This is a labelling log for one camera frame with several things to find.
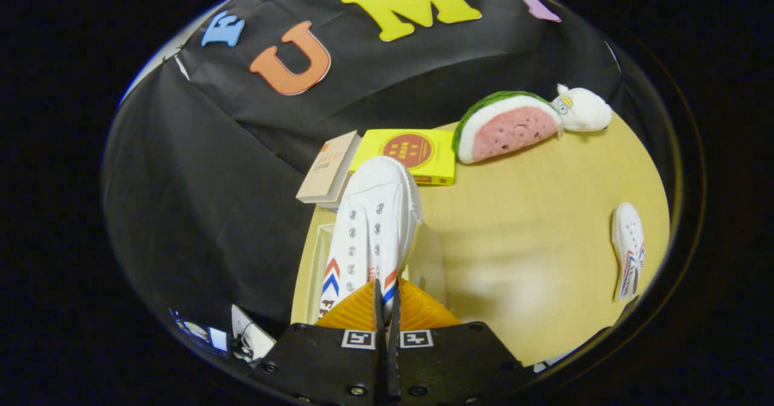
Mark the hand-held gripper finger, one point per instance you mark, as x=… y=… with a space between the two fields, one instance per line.
x=394 y=357
x=380 y=357

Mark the beige cardboard storage box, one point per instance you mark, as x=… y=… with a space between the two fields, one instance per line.
x=430 y=267

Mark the white striped canvas shoe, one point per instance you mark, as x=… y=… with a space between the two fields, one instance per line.
x=375 y=212
x=627 y=236

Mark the white paper sheet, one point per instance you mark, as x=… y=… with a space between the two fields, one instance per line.
x=248 y=327

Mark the beige book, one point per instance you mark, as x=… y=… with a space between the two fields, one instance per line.
x=326 y=167

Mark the yellow book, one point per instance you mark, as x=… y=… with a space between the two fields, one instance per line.
x=438 y=158

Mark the watermelon slice plush toy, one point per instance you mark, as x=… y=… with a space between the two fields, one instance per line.
x=508 y=130

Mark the white plush toy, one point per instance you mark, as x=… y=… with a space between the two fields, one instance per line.
x=583 y=112

